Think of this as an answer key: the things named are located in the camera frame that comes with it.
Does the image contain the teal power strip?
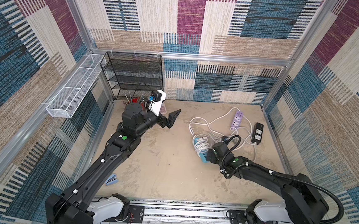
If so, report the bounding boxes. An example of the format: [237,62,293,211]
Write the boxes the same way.
[192,135,210,163]

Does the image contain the white power strip cord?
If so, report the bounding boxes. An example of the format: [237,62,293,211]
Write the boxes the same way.
[187,103,256,150]

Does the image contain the purple power strip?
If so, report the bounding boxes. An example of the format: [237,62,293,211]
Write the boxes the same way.
[231,110,244,131]

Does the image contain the black power strip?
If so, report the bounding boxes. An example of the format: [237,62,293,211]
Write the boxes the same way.
[251,122,264,144]

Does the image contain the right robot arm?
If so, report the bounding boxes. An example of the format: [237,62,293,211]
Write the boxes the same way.
[206,142,329,224]

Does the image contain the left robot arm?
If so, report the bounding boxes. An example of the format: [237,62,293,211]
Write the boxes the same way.
[45,103,181,224]

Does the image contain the pink white calculator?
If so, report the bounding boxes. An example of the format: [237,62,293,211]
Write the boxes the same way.
[160,102,167,115]

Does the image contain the pencils in red cup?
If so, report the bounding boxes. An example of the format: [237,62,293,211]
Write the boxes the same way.
[124,92,144,104]

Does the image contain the blue stapler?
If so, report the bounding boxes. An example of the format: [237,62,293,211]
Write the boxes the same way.
[105,173,118,186]

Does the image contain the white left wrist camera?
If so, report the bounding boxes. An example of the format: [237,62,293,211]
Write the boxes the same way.
[147,90,167,117]

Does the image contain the black wire mesh shelf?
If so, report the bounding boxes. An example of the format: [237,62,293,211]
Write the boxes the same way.
[100,51,164,100]

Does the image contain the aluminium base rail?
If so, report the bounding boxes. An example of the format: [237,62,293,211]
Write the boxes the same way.
[47,188,318,224]

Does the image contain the white wire mesh basket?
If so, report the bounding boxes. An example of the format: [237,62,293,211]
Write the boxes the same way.
[46,54,104,119]

